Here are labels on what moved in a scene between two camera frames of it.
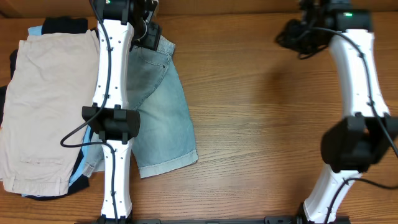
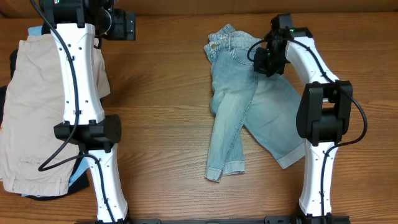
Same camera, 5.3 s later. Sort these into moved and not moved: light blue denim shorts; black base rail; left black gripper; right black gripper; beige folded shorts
Moved: right black gripper; light blue denim shorts; left black gripper
Not moved: black base rail; beige folded shorts
